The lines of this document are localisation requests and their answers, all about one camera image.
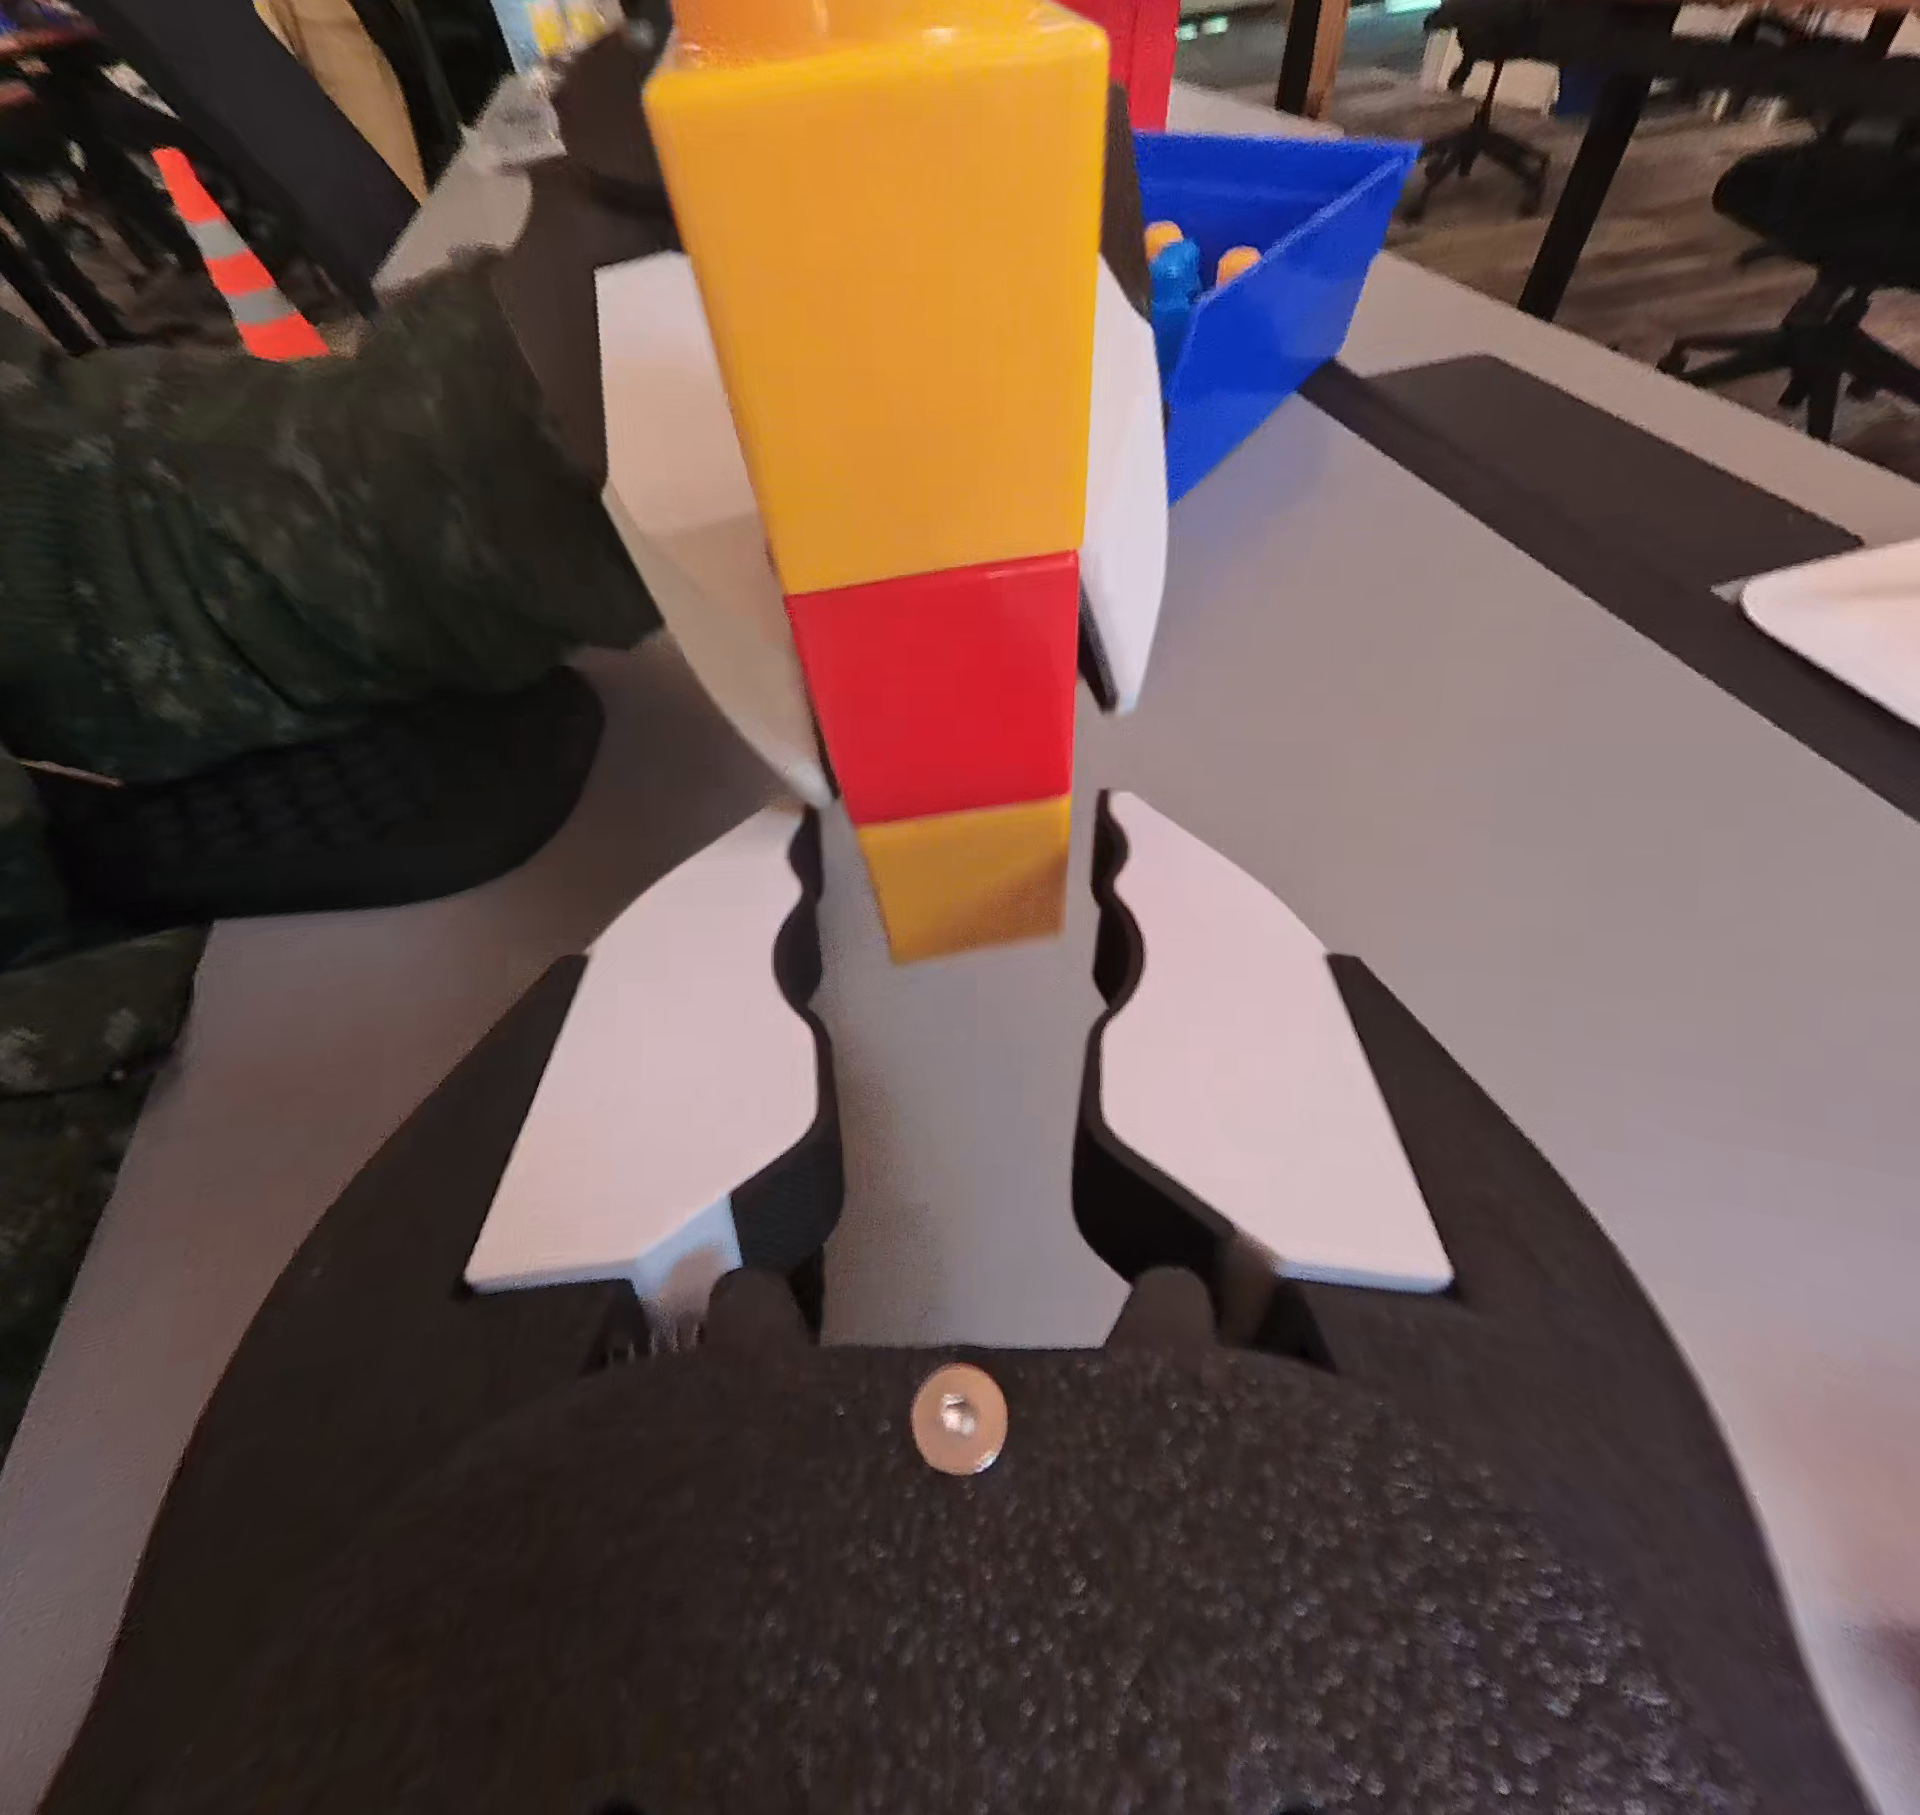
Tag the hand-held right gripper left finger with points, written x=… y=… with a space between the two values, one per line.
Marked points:
x=644 y=1097

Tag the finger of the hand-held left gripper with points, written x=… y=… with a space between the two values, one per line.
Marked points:
x=1128 y=495
x=675 y=495

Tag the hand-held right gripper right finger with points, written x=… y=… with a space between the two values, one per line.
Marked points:
x=1260 y=1111

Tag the pile of mega blocks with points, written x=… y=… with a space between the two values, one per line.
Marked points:
x=1185 y=271

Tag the orange mega block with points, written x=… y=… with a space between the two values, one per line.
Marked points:
x=968 y=879
x=885 y=345

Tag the blue plastic bin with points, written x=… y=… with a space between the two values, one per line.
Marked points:
x=1290 y=285

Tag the red mega block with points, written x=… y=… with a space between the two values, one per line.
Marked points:
x=939 y=691

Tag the person's left forearm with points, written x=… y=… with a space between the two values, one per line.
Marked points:
x=301 y=495

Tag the tan coat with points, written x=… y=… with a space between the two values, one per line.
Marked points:
x=331 y=15

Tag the black leaning panel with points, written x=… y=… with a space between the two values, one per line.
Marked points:
x=224 y=75

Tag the orange traffic cone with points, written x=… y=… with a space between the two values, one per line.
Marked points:
x=248 y=271

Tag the black mesh armrest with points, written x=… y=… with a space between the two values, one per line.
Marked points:
x=331 y=811

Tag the red plastic bin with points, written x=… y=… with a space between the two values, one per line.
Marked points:
x=1124 y=31

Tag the black office chair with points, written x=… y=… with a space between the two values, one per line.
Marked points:
x=1484 y=61
x=1830 y=211

